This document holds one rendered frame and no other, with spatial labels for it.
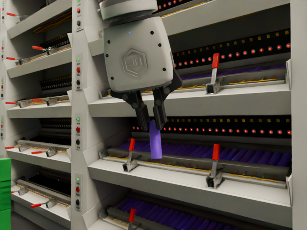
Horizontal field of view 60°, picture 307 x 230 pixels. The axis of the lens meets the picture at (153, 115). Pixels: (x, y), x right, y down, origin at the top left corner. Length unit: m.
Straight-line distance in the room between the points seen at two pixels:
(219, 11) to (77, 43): 0.52
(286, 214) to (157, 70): 0.34
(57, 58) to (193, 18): 0.61
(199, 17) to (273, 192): 0.40
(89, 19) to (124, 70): 0.56
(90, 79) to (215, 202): 0.55
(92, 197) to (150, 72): 0.62
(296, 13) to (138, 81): 0.30
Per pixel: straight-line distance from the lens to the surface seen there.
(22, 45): 1.59
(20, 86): 1.55
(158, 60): 0.39
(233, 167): 0.63
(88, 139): 0.89
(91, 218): 0.95
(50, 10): 1.20
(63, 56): 1.06
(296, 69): 0.52
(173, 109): 0.64
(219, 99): 0.57
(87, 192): 0.92
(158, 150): 0.44
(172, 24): 0.68
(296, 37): 0.53
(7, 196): 0.50
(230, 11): 0.61
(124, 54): 0.40
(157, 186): 0.69
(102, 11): 0.41
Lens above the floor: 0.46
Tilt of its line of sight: 1 degrees up
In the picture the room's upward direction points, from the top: straight up
